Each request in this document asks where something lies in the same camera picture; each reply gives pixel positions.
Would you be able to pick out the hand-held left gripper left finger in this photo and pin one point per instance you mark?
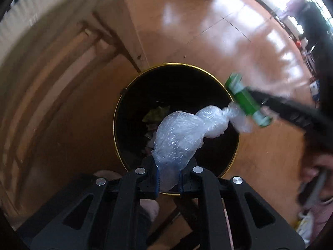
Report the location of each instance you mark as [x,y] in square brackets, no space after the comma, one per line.
[148,185]

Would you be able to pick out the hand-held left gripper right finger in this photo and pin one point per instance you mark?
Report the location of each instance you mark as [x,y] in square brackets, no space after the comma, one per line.
[186,185]

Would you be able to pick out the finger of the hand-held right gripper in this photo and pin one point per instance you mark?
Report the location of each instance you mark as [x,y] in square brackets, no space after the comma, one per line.
[283,108]

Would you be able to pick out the wooden table leg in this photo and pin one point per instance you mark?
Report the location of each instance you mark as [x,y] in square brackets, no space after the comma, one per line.
[119,47]

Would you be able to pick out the person's right hand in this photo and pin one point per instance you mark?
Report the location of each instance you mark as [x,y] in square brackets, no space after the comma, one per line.
[311,172]

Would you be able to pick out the clear plastic bag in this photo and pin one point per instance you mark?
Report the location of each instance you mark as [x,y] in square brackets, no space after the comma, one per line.
[179,135]

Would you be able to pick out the black bin with gold rim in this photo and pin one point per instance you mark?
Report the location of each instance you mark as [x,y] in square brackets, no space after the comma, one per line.
[182,88]

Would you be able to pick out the green and white box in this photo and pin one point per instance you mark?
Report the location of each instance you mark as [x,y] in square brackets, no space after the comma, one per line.
[245,100]

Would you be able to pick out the pink cloth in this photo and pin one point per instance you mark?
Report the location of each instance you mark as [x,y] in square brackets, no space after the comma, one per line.
[321,218]

